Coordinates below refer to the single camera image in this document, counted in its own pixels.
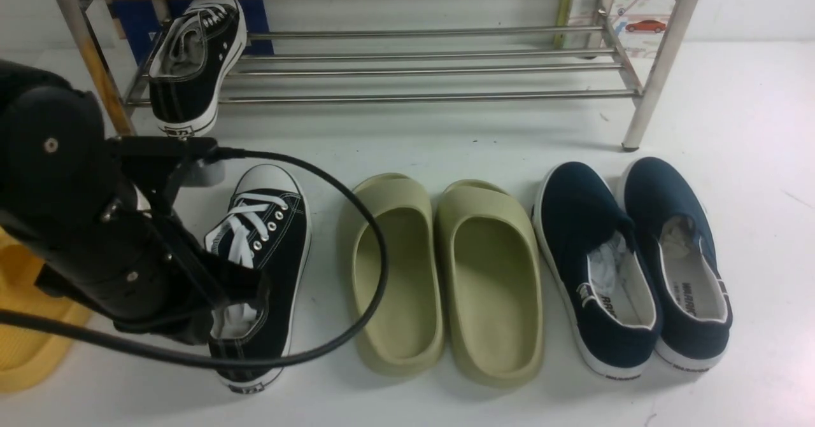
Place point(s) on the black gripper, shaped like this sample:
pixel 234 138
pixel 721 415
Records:
pixel 99 254

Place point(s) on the black canvas sneaker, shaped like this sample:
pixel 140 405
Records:
pixel 266 228
pixel 186 74

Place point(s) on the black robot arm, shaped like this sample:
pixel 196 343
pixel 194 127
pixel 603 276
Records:
pixel 53 134

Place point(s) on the stainless steel shoe rack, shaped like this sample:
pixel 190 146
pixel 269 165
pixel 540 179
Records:
pixel 644 94

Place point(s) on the navy slip-on shoe left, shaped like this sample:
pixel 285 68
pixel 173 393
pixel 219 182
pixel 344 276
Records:
pixel 588 243

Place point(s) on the navy slip-on shoe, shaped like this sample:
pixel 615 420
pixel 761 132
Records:
pixel 677 246
pixel 588 243

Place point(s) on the navy slip-on shoe right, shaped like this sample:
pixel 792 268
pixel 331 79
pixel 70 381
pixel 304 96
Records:
pixel 677 246

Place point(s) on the olive green slide left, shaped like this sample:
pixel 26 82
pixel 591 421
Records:
pixel 405 336

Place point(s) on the olive green slide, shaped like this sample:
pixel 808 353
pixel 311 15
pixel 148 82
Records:
pixel 405 336
pixel 491 271

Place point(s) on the yellow slide slipper right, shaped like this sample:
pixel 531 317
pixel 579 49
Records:
pixel 28 357

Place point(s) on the olive green slide right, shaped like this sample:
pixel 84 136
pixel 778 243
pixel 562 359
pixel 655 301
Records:
pixel 491 271

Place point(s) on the map poster with red car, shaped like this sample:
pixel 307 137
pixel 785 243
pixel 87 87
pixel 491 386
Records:
pixel 639 24

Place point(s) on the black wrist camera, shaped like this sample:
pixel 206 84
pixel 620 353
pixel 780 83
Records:
pixel 158 167

